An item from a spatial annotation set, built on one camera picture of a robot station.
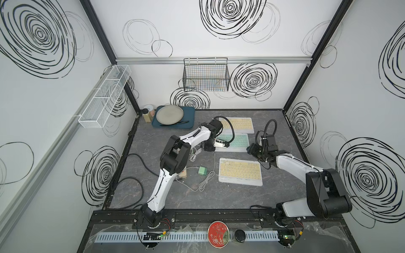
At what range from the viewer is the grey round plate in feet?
3.75

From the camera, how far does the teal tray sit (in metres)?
1.11

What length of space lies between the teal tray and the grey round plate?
1 centimetres
